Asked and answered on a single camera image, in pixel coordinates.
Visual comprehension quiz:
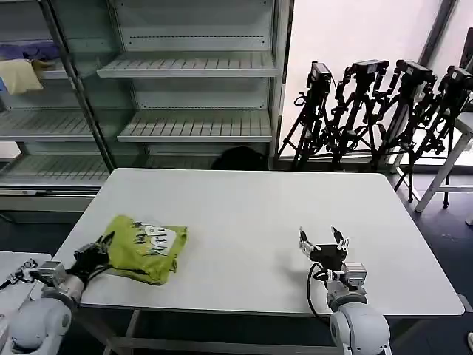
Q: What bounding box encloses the black bag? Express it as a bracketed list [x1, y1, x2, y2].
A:
[211, 146, 269, 171]

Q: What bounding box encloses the small white table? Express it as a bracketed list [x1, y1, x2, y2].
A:
[0, 250, 53, 319]

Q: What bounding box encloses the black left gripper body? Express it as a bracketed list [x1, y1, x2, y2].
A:
[71, 242, 111, 279]

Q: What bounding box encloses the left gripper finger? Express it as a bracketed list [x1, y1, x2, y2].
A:
[96, 231, 117, 255]
[92, 263, 113, 280]

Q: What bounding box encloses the green printed t-shirt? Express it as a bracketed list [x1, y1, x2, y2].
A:
[98, 214, 190, 286]

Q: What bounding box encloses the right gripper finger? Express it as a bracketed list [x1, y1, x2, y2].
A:
[330, 226, 351, 254]
[297, 226, 321, 257]

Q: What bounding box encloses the white empty shelf unit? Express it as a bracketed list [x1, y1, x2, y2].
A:
[97, 0, 296, 172]

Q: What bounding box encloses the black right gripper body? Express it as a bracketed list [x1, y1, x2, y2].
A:
[311, 243, 348, 274]

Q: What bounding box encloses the grey wire rack with goods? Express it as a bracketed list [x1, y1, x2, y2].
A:
[0, 0, 114, 225]

